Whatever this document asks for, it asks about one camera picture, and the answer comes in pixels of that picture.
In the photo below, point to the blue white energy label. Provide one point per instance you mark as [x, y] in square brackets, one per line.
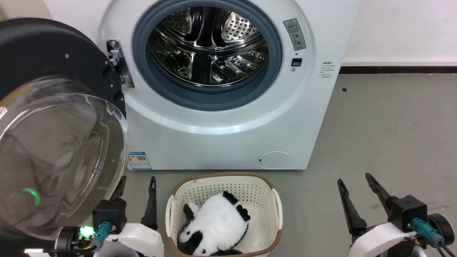
[139, 160]

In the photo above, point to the grey warning sticker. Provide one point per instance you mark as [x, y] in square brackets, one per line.
[295, 34]

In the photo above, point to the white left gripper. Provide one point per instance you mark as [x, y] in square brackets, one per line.
[142, 241]

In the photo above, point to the stainless steel washer drum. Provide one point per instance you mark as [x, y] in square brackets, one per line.
[228, 32]

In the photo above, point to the black wall baseboard strip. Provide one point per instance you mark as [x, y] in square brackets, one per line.
[396, 70]

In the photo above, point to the cream plastic laundry basket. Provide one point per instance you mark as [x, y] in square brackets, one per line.
[264, 200]

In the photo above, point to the round white filter cover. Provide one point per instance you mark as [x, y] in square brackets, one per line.
[275, 160]

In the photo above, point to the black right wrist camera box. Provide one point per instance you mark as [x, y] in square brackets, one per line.
[407, 212]

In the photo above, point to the metal washer door hinge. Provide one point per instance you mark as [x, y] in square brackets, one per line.
[115, 53]

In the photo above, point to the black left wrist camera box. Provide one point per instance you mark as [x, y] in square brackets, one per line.
[109, 214]

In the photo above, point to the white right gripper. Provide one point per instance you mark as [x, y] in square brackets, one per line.
[378, 242]

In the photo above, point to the black white panda plush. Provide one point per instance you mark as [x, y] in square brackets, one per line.
[217, 221]

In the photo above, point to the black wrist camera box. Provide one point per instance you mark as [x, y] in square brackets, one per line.
[407, 212]
[109, 214]

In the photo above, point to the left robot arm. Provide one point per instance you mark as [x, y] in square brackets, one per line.
[67, 238]

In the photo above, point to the white front-load washing machine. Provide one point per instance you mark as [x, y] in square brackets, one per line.
[217, 142]

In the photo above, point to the black washer door glass bowl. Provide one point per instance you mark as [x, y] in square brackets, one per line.
[53, 142]

